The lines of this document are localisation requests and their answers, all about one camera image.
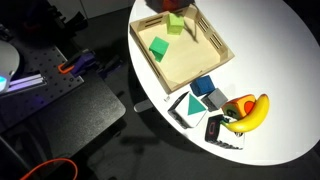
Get orange cable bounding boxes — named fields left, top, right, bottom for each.
left=19, top=157, right=79, bottom=180

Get black perforated board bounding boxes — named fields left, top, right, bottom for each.
left=0, top=36, right=84, bottom=132

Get yellow banana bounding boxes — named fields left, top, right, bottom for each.
left=221, top=94, right=270, bottom=133

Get orange soft dice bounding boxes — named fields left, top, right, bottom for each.
left=222, top=94, right=256, bottom=120

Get white black cube pink letter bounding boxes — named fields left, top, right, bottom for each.
left=205, top=115, right=245, bottom=150

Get wooden tray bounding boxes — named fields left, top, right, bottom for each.
left=130, top=4, right=234, bottom=94

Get grey block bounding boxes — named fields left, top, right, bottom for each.
left=201, top=88, right=228, bottom=112

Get purple orange clamp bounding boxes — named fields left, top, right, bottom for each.
left=58, top=49, right=95, bottom=77

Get white cube teal triangle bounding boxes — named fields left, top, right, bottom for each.
left=168, top=92, right=207, bottom=129

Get silver aluminium rail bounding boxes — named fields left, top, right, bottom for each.
left=7, top=74, right=46, bottom=93

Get lime green block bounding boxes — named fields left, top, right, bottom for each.
left=166, top=13, right=184, bottom=35

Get black side table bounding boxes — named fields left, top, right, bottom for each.
left=1, top=75, right=125, bottom=161

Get red block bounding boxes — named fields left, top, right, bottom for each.
left=162, top=0, right=179, bottom=11

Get blue block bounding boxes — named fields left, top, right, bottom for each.
left=190, top=75, right=215, bottom=97

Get white lamp dome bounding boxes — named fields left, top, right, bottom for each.
left=0, top=40, right=20, bottom=93

